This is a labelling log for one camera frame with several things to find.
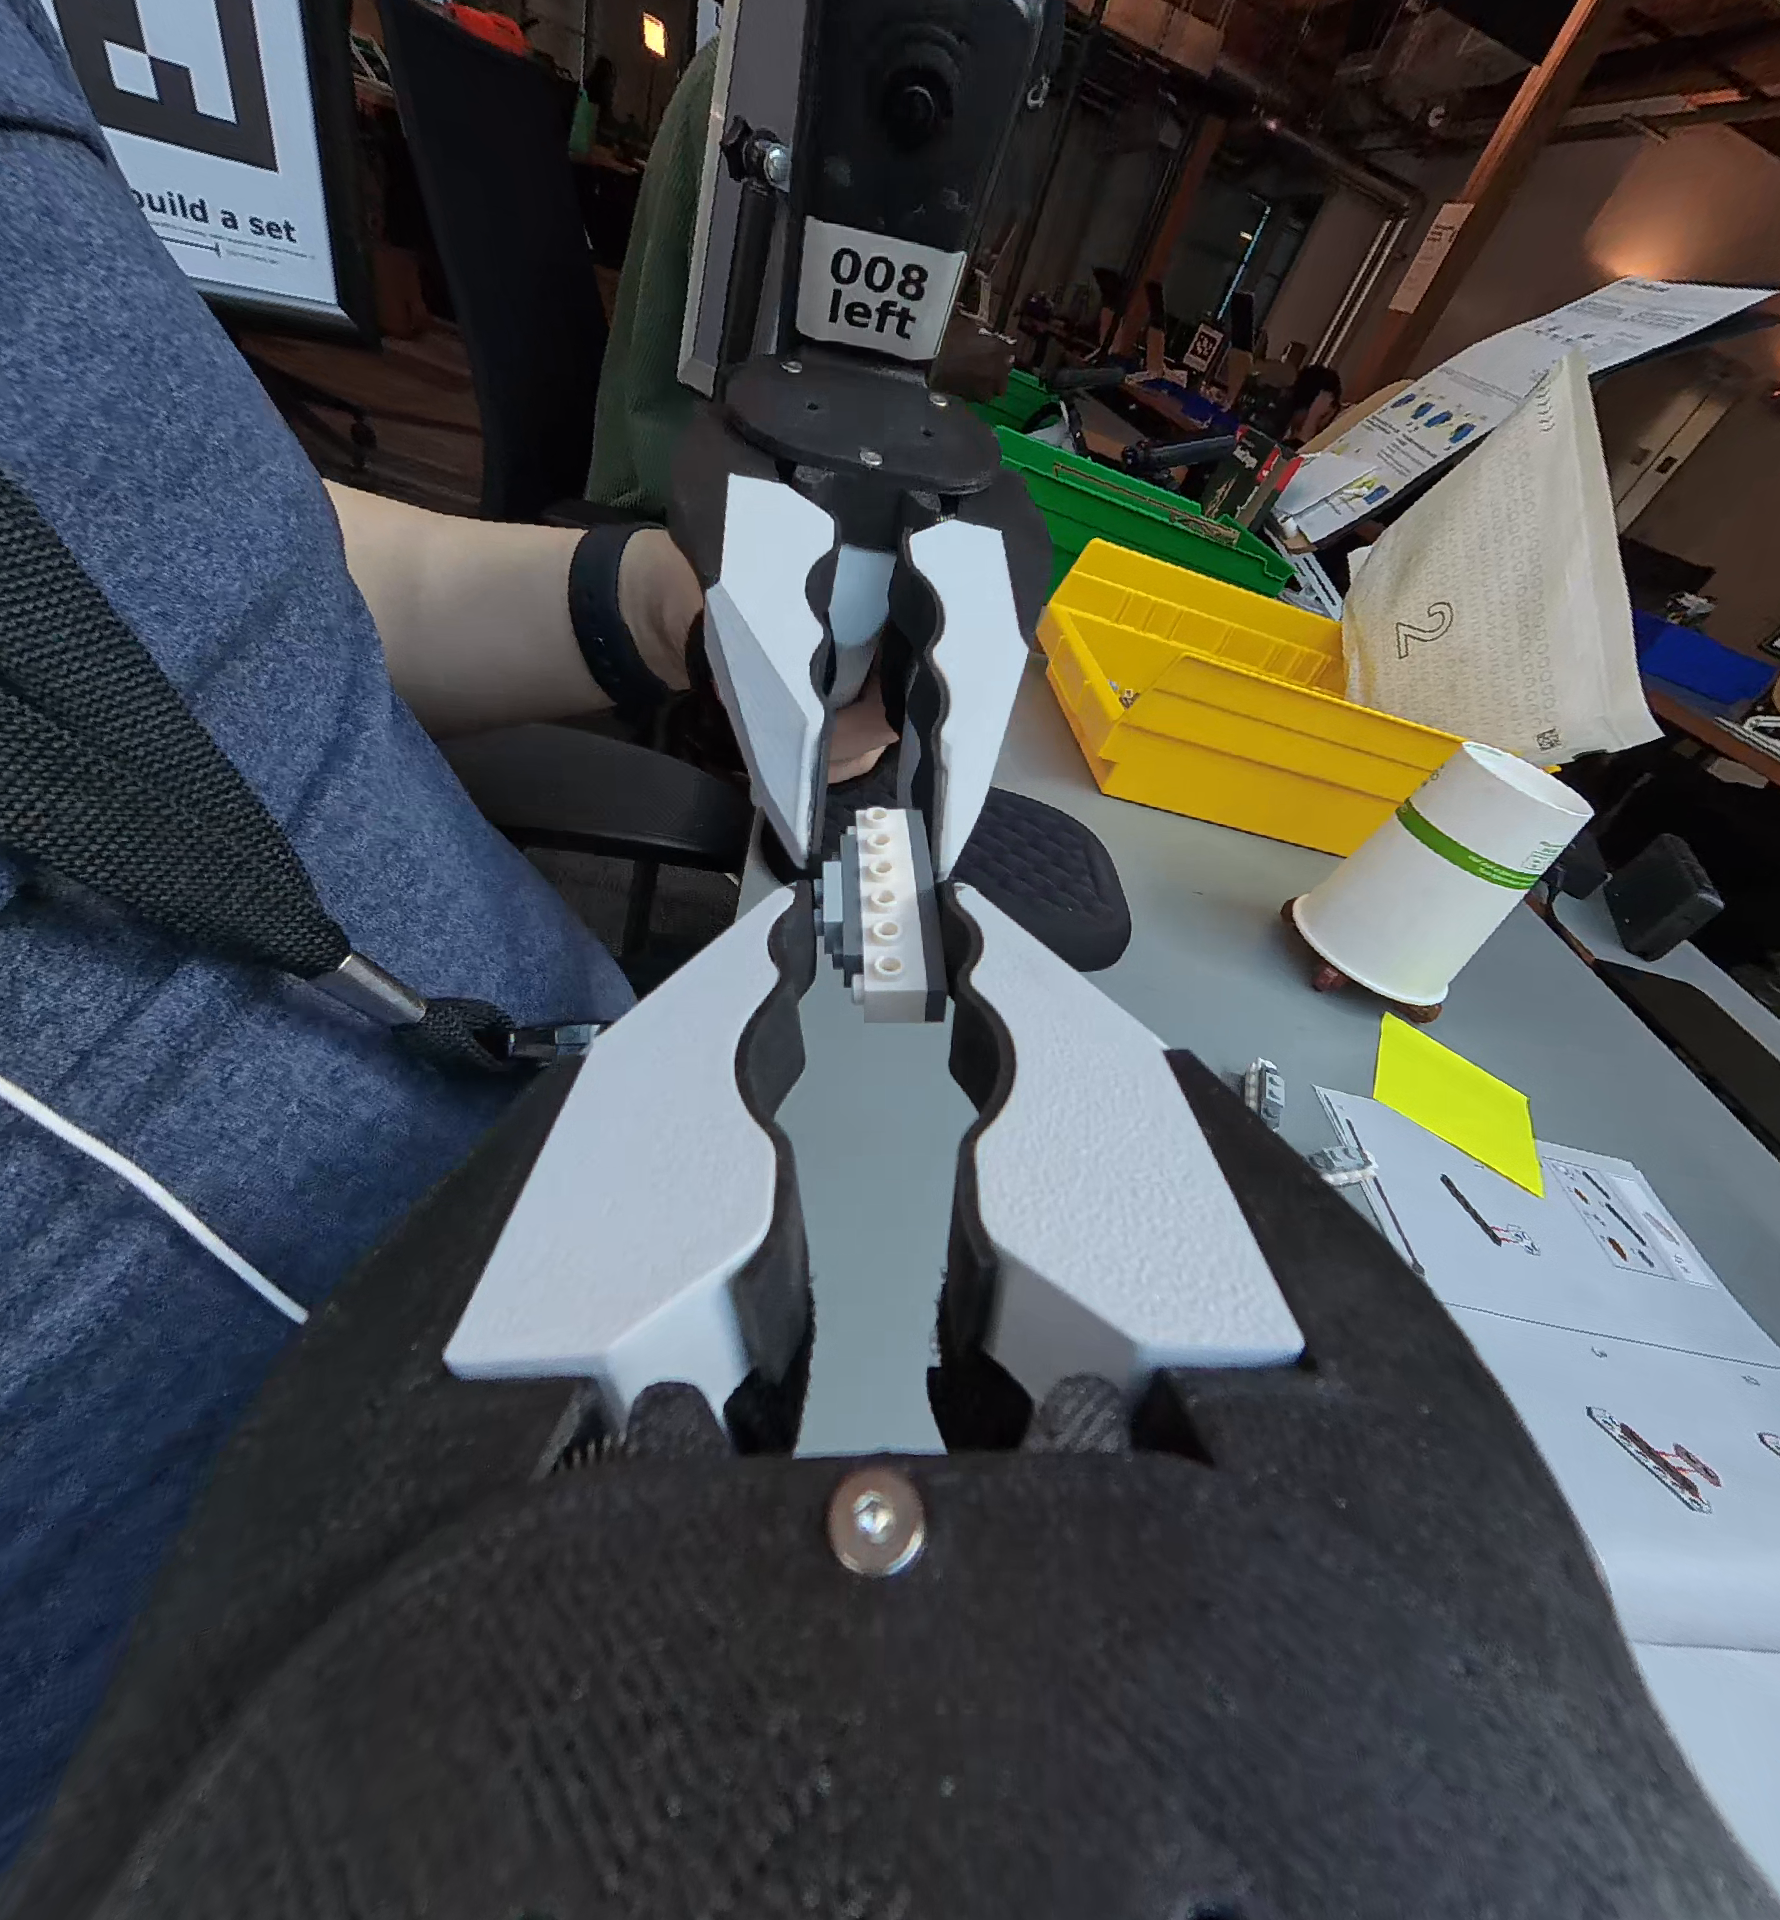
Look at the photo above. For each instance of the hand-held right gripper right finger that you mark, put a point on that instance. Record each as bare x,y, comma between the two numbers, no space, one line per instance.
1115,1214

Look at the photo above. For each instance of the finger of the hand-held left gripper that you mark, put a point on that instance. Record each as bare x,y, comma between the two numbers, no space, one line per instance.
973,644
763,660

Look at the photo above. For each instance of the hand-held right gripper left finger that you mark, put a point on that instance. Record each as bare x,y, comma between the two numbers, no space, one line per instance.
635,1200

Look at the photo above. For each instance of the grey white lego assembly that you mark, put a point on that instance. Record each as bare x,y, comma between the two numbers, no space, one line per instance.
882,930

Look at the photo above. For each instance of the person's left forearm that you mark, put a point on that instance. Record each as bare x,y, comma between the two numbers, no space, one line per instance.
455,601

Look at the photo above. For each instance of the small grey lego piece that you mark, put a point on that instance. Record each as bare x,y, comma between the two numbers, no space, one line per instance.
1261,1088
1341,1156

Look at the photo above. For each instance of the lego instruction booklet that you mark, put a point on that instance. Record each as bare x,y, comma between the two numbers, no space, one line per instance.
1654,1471

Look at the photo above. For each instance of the person's left hand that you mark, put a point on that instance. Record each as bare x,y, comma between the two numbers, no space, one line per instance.
676,631

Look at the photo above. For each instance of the black chair armrest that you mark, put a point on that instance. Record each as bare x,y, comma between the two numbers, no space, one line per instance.
605,795

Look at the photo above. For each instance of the green plastic bin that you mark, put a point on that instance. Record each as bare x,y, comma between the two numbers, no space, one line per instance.
1115,489

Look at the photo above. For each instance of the yellow plastic bin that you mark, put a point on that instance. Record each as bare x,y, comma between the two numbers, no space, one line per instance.
1234,751
1191,601

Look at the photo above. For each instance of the black textured wrist rest pad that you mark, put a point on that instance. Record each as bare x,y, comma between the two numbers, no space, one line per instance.
1041,878

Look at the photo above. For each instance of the green garment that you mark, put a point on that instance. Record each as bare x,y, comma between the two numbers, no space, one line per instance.
651,331

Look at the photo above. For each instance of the small brown piece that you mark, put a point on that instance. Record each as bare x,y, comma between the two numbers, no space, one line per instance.
1333,979

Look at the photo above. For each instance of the yellow sticky note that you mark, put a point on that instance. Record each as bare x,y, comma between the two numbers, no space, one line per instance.
1452,1095

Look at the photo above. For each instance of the black office chair back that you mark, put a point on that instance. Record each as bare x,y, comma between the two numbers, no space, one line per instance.
514,225

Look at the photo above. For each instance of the white paper cup green band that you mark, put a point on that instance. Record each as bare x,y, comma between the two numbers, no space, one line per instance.
1444,878

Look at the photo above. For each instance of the beige numbered paper bag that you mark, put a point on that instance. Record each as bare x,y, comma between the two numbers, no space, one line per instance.
1504,601

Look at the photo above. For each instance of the small black box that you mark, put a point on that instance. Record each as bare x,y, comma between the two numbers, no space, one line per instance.
1663,896

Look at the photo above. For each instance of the large printed instruction sheet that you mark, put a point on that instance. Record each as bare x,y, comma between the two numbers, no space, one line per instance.
1550,361

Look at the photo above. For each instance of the framed sign with square marker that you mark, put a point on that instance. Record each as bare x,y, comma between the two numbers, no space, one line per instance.
214,135

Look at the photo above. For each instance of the blue plastic bin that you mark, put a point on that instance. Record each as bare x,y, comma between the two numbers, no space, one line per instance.
1708,660

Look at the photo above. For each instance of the wooden post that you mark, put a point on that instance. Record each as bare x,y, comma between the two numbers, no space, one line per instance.
1504,164

